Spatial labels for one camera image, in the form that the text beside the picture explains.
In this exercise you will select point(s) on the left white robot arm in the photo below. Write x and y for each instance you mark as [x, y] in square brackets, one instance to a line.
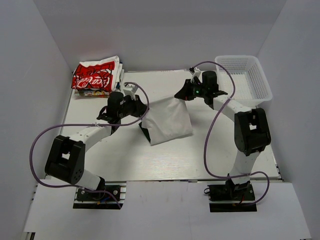
[66, 159]

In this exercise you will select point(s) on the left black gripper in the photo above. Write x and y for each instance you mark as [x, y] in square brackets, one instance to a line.
[140, 108]

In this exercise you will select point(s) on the white plastic mesh basket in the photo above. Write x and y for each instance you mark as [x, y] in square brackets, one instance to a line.
[244, 75]

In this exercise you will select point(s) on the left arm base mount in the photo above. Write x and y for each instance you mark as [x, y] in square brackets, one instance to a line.
[101, 201]

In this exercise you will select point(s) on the cartoon print folded t-shirt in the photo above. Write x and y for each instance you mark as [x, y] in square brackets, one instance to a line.
[93, 93]

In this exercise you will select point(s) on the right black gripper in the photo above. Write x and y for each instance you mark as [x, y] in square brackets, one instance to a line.
[185, 93]

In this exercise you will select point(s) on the red white folded t-shirt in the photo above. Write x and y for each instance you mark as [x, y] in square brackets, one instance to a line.
[97, 75]

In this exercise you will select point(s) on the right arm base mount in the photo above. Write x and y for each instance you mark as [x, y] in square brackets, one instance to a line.
[223, 200]

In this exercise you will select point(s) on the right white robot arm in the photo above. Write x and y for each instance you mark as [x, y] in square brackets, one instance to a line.
[251, 129]

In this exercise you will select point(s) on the white green raglan t-shirt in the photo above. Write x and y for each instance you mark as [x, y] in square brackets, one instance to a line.
[167, 119]

